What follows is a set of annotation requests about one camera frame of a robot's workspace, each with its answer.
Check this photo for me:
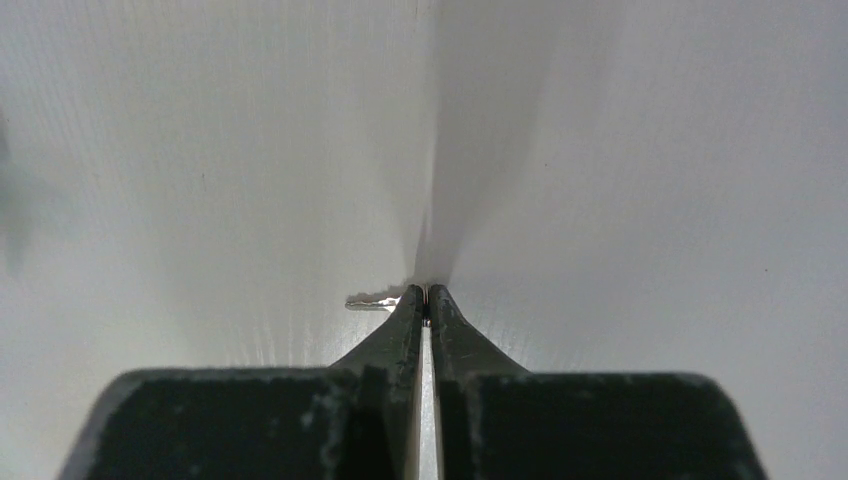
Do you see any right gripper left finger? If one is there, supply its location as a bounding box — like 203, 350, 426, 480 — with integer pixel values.
59, 285, 424, 479

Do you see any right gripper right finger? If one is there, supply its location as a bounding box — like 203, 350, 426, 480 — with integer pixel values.
428, 285, 767, 479

